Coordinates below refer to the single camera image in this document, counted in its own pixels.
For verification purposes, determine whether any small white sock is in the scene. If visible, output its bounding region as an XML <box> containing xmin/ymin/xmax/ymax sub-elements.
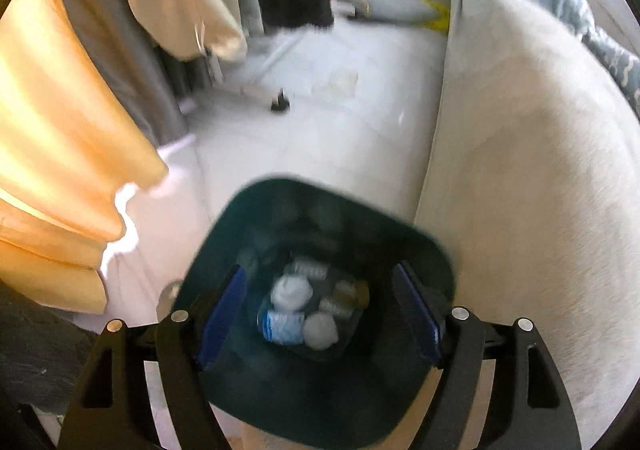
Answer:
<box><xmin>303</xmin><ymin>311</ymin><xmax>340</xmax><ymax>350</ymax></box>

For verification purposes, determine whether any blue cartoon tissue pack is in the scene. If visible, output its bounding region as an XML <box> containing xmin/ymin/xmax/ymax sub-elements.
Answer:
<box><xmin>257</xmin><ymin>308</ymin><xmax>306</xmax><ymax>346</ymax></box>

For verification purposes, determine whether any orange curtain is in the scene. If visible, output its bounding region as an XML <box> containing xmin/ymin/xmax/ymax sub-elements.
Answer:
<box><xmin>1</xmin><ymin>0</ymin><xmax>168</xmax><ymax>315</ymax></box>

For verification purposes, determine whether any white clothes rack base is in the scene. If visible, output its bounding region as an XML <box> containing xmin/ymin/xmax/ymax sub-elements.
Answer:
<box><xmin>206</xmin><ymin>28</ymin><xmax>308</xmax><ymax>113</ymax></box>

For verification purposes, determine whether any dark teal trash bin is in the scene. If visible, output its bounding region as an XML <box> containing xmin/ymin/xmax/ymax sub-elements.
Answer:
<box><xmin>177</xmin><ymin>178</ymin><xmax>454</xmax><ymax>449</ymax></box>

